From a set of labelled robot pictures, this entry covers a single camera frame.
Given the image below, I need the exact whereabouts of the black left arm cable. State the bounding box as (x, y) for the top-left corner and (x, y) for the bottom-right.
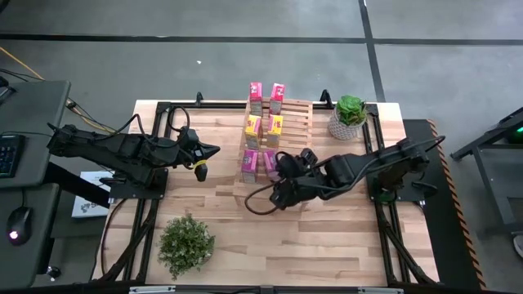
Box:
(92, 105), (193, 144)

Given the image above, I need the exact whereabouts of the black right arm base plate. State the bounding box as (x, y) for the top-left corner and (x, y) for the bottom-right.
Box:
(367, 168), (426, 202)

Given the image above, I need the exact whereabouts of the grey desk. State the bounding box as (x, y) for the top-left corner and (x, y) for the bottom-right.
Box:
(0, 80), (71, 289)

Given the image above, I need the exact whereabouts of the yellow cereal box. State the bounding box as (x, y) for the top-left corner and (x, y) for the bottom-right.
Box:
(266, 114), (284, 149)
(244, 114), (264, 151)

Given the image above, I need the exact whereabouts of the black desk leg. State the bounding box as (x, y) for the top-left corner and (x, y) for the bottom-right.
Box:
(43, 161), (114, 209)

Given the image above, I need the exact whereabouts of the silver metal bracket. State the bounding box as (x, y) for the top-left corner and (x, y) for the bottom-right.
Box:
(357, 287), (405, 294)
(128, 285), (177, 294)

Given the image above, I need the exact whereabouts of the succulent in white pot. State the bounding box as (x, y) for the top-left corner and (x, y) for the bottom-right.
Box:
(326, 95), (369, 142)

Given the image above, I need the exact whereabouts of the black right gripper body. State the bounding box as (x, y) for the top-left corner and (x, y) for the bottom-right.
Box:
(269, 148), (328, 210)

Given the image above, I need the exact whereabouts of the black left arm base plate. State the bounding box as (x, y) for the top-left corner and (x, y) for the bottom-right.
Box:
(108, 169), (169, 200)

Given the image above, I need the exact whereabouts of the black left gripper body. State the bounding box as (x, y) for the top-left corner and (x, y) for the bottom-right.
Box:
(175, 127), (210, 183)

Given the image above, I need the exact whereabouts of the pink cereal box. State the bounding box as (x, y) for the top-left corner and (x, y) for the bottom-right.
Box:
(240, 149), (260, 184)
(263, 149), (282, 181)

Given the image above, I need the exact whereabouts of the person's shoe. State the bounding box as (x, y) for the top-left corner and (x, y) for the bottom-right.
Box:
(512, 234), (523, 262)

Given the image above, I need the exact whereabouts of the black keyboard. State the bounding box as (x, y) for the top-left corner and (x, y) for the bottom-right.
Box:
(0, 134), (28, 180)

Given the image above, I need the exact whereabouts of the black mat with hazard stripe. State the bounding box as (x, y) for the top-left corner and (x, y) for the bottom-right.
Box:
(402, 118), (487, 291)

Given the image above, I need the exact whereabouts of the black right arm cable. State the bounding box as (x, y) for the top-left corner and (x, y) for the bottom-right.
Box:
(244, 182), (287, 216)

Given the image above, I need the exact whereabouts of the yellow floor cable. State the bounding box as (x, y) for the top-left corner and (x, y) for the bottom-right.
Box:
(0, 46), (127, 138)

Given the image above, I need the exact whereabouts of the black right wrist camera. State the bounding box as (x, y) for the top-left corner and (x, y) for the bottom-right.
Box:
(276, 152), (302, 180)

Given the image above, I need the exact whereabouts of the wooden slatted crate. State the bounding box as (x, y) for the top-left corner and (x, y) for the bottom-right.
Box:
(231, 97), (314, 216)

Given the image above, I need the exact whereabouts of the bushy small-leaved green plant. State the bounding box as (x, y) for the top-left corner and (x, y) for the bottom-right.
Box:
(157, 212), (217, 281)

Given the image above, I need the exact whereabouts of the black computer mouse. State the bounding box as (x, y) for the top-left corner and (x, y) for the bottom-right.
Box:
(6, 206), (34, 246)

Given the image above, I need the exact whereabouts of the white printed booklet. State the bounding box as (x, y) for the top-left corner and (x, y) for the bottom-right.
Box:
(71, 170), (119, 220)

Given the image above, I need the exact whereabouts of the red cereal box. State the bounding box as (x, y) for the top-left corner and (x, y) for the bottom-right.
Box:
(268, 82), (286, 116)

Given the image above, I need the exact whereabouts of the grey metal stand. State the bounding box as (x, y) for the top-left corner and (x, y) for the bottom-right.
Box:
(451, 106), (523, 236)

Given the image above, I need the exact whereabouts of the black aluminium rig frame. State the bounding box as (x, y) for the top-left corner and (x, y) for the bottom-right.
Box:
(97, 100), (440, 287)

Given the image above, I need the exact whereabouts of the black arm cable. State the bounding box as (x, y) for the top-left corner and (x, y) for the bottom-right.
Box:
(244, 182), (287, 216)
(92, 105), (193, 144)

